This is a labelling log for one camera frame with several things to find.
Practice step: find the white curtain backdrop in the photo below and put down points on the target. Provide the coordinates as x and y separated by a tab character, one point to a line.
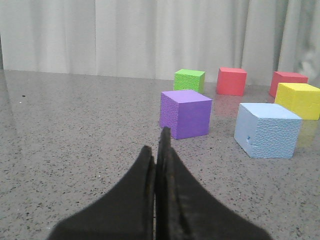
155	38

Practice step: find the purple foam cube left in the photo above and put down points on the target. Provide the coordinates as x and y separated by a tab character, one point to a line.
186	112

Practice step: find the yellow foam cube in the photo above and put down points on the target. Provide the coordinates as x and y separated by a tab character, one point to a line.
300	98

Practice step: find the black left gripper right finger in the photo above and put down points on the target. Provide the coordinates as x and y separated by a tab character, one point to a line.
187	211

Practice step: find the red foam cube right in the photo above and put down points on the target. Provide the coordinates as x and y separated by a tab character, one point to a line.
285	77

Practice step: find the green foam cube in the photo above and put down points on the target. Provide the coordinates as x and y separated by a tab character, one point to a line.
187	79

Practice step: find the light blue textured foam cube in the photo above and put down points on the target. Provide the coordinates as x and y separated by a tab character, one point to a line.
267	130

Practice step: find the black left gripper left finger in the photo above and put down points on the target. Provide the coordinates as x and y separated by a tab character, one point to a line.
124	213

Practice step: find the red foam cube left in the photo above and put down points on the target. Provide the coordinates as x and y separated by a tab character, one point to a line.
231	81

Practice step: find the red foam cube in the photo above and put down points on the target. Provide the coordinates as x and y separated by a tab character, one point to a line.
231	81
285	77

